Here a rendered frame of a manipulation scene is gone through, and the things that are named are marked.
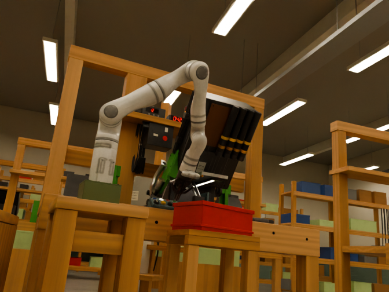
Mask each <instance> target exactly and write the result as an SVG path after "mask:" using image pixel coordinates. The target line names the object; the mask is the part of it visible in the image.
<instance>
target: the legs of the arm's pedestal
mask: <svg viewBox="0 0 389 292"><path fill-rule="evenodd" d="M77 216H78V211H77V210H68V209H59V208H57V209H55V211H54V213H50V214H49V216H48V219H47V226H46V231H45V237H44V240H43V246H42V252H41V257H40V262H39V267H38V273H37V276H36V282H35V288H34V292H64V291H65V284H66V281H67V274H68V267H69V261H70V257H71V252H72V251H75V252H83V253H97V254H103V258H102V266H101V273H100V281H99V285H98V292H138V282H139V277H140V267H141V258H142V249H143V244H144V234H145V224H146V219H142V218H133V217H126V218H123V221H116V220H110V221H108V226H107V232H106V233H103V232H92V231H81V230H75V227H76V221H77Z"/></svg>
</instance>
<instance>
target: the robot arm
mask: <svg viewBox="0 0 389 292"><path fill-rule="evenodd" d="M208 79H209V67H208V65H207V64H206V63H204V62H202V61H197V60H191V61H188V62H187V63H185V64H184V65H182V66H181V67H179V68H178V69H176V70H175V71H173V72H171V73H169V74H167V75H164V76H162V77H160V78H158V79H156V80H154V81H152V82H150V83H148V84H146V85H144V86H143V87H141V88H139V89H137V90H135V91H133V92H131V93H130V94H128V95H126V96H123V97H121V98H118V99H116V100H113V101H110V102H108V103H106V104H104V105H103V106H102V107H101V109H100V120H99V124H98V130H97V134H96V140H95V144H94V151H93V157H92V161H91V168H90V174H89V180H92V181H99V182H104V183H111V184H112V182H113V175H114V170H115V163H116V156H117V151H118V144H119V138H120V131H121V126H122V118H124V117H125V116H126V115H128V114H129V113H131V112H133V111H135V110H138V109H140V108H146V107H150V106H153V105H155V104H157V103H159V102H161V101H163V100H165V99H166V98H167V97H169V96H170V95H171V94H172V92H173V91H174V90H175V89H176V88H178V87H179V86H181V85H183V84H185V83H187V82H190V81H193V84H194V97H193V101H192V105H191V108H190V121H191V130H190V138H191V141H192V143H191V146H190V148H189V149H188V150H187V152H186V154H185V156H184V159H183V161H182V163H181V165H180V168H179V170H178V173H177V176H176V178H175V179H174V180H172V181H171V180H170V181H169V182H170V184H171V187H172V189H173V191H174V192H175V194H174V200H176V201H178V200H179V199H180V196H181V194H186V193H187V192H189V191H190V190H192V189H193V188H194V187H193V185H192V184H191V180H192V179H193V178H194V179H199V178H200V175H199V174H197V173H195V170H196V166H197V163H198V161H199V158H200V155H201V154H202V153H203V151H204V149H205V147H206V145H207V138H206V136H205V123H206V115H205V104H206V96H207V87H208ZM175 183H176V185H177V186H176V189H175V187H174V184H175Z"/></svg>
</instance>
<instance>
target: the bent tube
mask: <svg viewBox="0 0 389 292"><path fill-rule="evenodd" d="M165 167H167V162H166V161H164V160H161V165H160V166H159V168H158V169H157V171H156V173H155V175H154V176H153V178H152V182H151V185H150V196H151V194H152V195H153V193H152V192H153V191H154V190H153V187H155V185H156V182H157V180H158V178H159V176H160V174H161V173H162V171H163V169H164V168H165ZM154 196H155V195H154Z"/></svg>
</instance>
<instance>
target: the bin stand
mask: <svg viewBox="0 0 389 292"><path fill-rule="evenodd" d="M166 244H167V250H166V261H165V267H164V279H163V289H162V292H177V280H178V267H179V255H180V248H181V245H183V246H184V252H183V259H182V272H181V285H180V292H196V282H197V267H198V260H199V247H206V248H213V249H221V261H220V271H219V289H218V292H232V290H233V268H234V249H237V250H243V259H242V272H241V292H256V287H257V270H258V251H260V237H256V236H247V235H237V234H231V233H222V232H212V231H202V230H197V229H177V230H168V231H167V236H166Z"/></svg>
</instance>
